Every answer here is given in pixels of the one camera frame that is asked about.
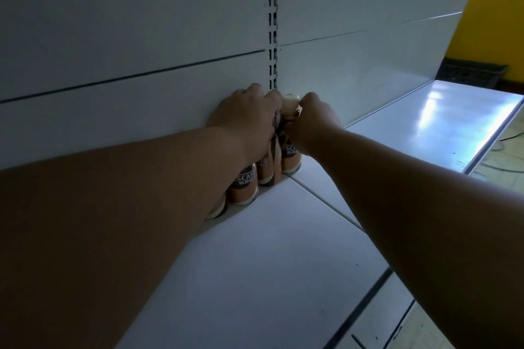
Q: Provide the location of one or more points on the white metal shelf board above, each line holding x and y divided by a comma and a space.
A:
266, 263
370, 320
430, 128

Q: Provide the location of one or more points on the person's right fingers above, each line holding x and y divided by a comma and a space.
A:
303, 109

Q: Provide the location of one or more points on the person's right forearm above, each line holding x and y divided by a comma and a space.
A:
430, 218

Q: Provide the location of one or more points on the black plastic crate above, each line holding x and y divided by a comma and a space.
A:
470, 71

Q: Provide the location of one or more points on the person's left hand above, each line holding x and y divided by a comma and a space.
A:
241, 117

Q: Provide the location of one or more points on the white slotted shelf upright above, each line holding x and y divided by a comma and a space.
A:
273, 21

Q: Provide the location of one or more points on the person's right hand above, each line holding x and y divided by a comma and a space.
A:
317, 128

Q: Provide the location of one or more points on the person's left fingers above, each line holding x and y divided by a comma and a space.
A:
273, 102

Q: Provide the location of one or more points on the person's left forearm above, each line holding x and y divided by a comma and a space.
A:
123, 222

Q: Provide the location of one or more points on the beige-capped brown label drink bottle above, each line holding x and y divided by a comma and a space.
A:
291, 158

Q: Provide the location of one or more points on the white shelf back panel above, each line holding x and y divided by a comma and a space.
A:
360, 34
131, 42

